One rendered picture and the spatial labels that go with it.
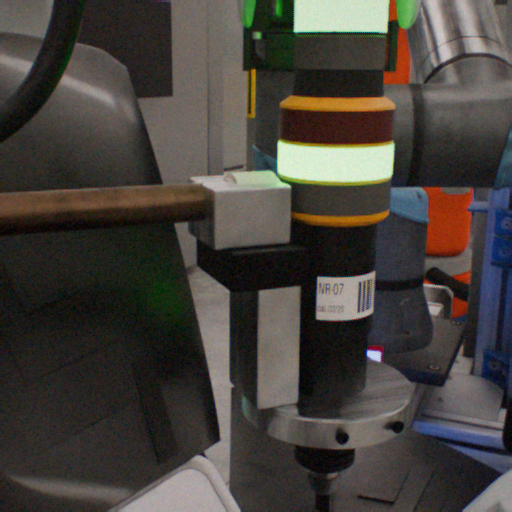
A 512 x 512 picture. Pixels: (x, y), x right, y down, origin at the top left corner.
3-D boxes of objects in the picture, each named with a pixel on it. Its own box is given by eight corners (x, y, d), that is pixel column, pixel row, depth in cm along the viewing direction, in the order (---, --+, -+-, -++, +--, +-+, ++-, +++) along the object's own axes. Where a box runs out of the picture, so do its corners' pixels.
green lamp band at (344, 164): (309, 184, 27) (310, 149, 27) (260, 167, 31) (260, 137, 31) (415, 178, 29) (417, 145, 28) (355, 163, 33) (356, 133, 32)
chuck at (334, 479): (316, 500, 32) (318, 447, 32) (301, 483, 34) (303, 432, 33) (345, 493, 33) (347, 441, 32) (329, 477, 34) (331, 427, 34)
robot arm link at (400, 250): (433, 282, 106) (440, 184, 103) (334, 280, 107) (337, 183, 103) (418, 260, 118) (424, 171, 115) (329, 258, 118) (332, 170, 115)
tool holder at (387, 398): (234, 476, 27) (236, 199, 25) (174, 395, 33) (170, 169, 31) (448, 432, 31) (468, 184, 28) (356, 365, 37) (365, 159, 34)
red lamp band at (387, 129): (310, 147, 27) (312, 111, 26) (260, 135, 31) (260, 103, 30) (417, 142, 28) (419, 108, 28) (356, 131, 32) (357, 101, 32)
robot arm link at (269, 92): (408, 222, 55) (419, 60, 52) (249, 219, 55) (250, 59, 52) (393, 202, 62) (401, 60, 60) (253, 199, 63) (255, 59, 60)
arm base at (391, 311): (344, 312, 124) (346, 252, 122) (440, 325, 119) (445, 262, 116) (315, 343, 111) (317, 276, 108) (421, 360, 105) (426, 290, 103)
